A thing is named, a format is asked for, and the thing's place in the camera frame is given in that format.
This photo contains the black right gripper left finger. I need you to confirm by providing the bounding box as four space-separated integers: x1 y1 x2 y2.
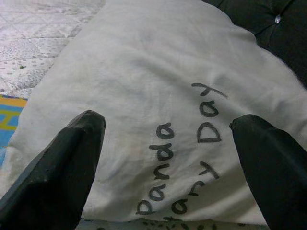
0 109 106 230

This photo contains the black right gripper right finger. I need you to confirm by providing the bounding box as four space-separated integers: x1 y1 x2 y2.
229 114 307 230

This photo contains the colourful yellow-edged children's book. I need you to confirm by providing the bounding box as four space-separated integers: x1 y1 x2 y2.
0 94 28 148

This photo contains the white printed pillow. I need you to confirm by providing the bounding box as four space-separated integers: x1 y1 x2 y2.
0 0 307 222

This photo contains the dark grey tufted headboard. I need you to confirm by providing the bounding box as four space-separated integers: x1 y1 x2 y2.
203 0 307 88

